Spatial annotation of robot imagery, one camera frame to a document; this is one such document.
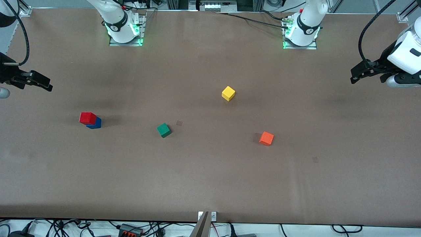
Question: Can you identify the grey metal terminal unit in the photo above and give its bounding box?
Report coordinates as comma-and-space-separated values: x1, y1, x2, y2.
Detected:
197, 0, 238, 13

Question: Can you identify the brown table mat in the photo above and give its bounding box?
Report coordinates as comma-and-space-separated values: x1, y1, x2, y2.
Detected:
0, 8, 421, 227

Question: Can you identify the aluminium frame profile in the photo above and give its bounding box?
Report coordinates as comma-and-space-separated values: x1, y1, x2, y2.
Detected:
166, 0, 198, 10

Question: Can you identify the brown wooden strip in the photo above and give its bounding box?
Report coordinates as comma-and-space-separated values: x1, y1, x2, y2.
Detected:
190, 211, 211, 237

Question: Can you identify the green wooden block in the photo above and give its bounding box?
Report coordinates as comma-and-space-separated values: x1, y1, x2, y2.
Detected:
157, 123, 172, 138

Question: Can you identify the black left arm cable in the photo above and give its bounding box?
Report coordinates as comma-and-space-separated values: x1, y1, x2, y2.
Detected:
359, 0, 395, 71

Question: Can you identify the yellow wooden block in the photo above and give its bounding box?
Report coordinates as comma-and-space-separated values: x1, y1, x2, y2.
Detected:
221, 86, 236, 102

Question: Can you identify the red wooden block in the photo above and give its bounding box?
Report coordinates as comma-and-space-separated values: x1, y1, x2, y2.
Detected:
79, 112, 97, 125

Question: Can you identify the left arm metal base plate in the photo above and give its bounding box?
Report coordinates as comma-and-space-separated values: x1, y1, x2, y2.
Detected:
282, 20, 318, 50

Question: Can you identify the long black cable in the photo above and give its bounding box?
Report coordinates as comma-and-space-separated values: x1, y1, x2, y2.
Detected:
215, 12, 290, 29

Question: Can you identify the black orange connector block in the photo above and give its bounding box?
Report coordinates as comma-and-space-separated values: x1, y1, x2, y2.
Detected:
119, 224, 143, 237

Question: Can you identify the orange wooden block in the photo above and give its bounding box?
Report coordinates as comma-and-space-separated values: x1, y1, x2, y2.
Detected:
259, 131, 274, 146

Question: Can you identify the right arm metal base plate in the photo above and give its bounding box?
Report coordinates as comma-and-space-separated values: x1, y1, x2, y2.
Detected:
109, 13, 147, 47

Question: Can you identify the aluminium corner bracket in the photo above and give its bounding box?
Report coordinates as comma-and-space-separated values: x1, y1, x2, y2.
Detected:
18, 0, 33, 17
397, 0, 421, 23

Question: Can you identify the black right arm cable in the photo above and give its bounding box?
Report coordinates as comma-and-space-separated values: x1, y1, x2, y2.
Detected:
3, 0, 31, 66

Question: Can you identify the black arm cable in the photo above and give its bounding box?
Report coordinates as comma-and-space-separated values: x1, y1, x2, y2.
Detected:
359, 0, 395, 71
3, 0, 31, 66

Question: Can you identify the looped black cable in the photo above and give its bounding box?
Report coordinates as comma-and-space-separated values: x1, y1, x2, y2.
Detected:
332, 224, 363, 233

